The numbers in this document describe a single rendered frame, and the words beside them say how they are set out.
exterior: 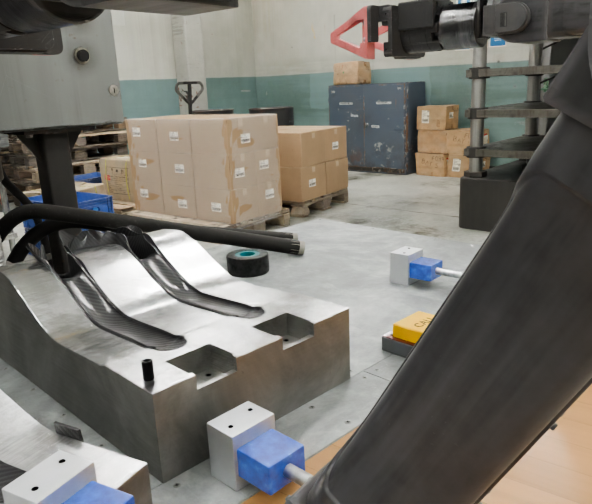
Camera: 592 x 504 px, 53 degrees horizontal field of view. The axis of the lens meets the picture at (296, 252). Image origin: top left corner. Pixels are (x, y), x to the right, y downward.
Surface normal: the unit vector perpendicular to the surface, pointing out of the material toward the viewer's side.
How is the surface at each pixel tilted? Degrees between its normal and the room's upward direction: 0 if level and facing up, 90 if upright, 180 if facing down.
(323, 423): 0
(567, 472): 0
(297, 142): 90
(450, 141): 89
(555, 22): 93
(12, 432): 22
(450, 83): 90
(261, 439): 0
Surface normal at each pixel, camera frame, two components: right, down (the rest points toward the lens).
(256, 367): 0.71, 0.16
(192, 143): -0.62, 0.13
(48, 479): -0.04, -0.96
